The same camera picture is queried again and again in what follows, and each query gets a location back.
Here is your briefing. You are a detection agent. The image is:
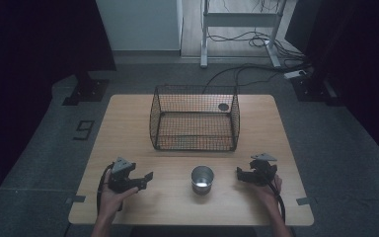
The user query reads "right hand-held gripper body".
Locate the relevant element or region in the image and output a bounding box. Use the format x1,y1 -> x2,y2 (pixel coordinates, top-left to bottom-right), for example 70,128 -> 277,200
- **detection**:
249,152 -> 279,188

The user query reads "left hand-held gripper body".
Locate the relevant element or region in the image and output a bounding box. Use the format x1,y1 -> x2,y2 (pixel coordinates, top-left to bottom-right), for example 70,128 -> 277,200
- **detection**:
108,156 -> 138,195

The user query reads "metal cup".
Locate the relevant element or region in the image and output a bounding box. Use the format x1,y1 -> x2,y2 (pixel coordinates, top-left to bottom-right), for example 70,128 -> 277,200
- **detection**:
190,165 -> 215,197

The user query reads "black wire mesh basket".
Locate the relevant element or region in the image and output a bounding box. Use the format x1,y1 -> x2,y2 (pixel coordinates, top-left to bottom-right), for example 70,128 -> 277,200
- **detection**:
148,84 -> 242,153

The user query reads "person's right hand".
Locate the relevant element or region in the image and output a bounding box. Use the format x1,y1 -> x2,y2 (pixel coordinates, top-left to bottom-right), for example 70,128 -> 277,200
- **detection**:
254,173 -> 284,212

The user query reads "person's left hand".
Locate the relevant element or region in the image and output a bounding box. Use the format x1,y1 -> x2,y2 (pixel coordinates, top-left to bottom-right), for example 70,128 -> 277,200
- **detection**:
98,179 -> 140,219

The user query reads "grey tape piece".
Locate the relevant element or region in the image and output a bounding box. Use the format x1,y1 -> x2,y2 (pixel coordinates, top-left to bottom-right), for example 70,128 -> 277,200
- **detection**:
65,195 -> 87,205
295,196 -> 317,206

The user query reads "black tape floor mark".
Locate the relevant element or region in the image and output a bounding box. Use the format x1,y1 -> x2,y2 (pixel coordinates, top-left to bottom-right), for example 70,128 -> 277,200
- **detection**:
72,119 -> 96,141

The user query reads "black stand base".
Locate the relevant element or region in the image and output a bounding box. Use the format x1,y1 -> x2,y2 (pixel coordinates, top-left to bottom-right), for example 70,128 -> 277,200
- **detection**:
290,72 -> 340,104
61,70 -> 111,107

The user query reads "white power strip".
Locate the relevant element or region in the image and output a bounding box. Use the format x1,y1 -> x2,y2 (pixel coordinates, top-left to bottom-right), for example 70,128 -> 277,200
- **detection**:
282,69 -> 309,81

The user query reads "white cabinet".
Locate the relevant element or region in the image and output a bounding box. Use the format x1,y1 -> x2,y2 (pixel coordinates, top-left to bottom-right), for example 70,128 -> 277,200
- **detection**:
95,0 -> 185,52

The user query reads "dark curtain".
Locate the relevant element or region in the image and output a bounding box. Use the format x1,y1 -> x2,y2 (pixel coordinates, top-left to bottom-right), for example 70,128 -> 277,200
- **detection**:
0,0 -> 117,218
284,0 -> 379,162

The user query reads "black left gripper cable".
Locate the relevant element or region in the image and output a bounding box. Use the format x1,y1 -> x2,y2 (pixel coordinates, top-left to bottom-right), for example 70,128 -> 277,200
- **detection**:
96,163 -> 124,215

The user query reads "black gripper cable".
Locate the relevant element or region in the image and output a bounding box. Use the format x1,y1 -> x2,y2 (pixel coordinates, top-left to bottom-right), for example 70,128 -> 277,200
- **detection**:
96,163 -> 124,215
265,177 -> 287,224

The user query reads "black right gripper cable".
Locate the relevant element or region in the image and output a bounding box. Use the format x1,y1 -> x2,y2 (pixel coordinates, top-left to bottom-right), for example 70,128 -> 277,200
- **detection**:
265,177 -> 287,224

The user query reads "black floor cable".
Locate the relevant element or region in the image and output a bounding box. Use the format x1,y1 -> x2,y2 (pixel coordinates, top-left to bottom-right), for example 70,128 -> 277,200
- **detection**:
201,62 -> 312,95

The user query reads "tangle of floor cables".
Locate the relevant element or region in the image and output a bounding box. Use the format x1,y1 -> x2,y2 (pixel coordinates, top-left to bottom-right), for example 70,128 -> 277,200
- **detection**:
206,29 -> 309,63

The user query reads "white desk frame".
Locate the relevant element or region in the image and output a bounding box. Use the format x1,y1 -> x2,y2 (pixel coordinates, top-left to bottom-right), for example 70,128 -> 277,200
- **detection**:
199,0 -> 290,69

